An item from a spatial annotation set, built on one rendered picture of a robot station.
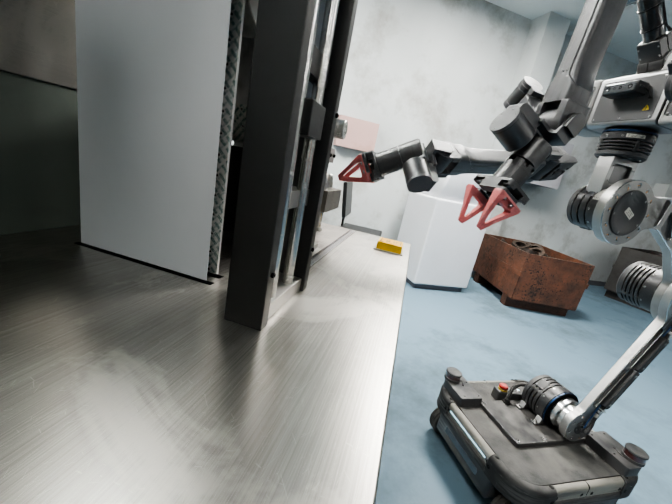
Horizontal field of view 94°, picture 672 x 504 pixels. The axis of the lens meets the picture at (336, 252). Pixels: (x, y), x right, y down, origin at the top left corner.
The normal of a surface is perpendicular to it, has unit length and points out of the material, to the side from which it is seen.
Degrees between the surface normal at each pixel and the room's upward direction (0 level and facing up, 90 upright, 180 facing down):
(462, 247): 90
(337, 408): 0
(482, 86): 90
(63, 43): 90
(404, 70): 90
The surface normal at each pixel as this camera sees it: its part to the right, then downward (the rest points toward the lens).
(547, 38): 0.25, 0.31
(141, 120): -0.25, 0.22
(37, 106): 0.95, 0.25
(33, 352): 0.19, -0.95
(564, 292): 0.00, 0.27
